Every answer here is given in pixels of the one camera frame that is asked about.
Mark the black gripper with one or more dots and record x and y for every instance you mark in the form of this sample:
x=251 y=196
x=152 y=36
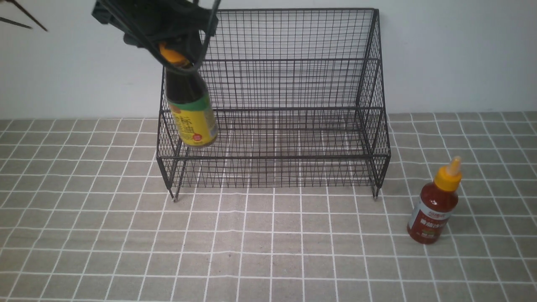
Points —
x=181 y=26

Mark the dark soy sauce bottle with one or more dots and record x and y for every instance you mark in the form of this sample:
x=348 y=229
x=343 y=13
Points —
x=189 y=102

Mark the red chili sauce bottle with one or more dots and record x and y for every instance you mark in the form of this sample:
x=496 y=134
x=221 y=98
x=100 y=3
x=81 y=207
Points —
x=438 y=200

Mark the black wire mesh shelf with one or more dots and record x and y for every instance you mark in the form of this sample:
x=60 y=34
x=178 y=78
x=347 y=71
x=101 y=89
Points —
x=298 y=97

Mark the grey checkered tablecloth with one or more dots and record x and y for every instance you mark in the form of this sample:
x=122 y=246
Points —
x=85 y=217

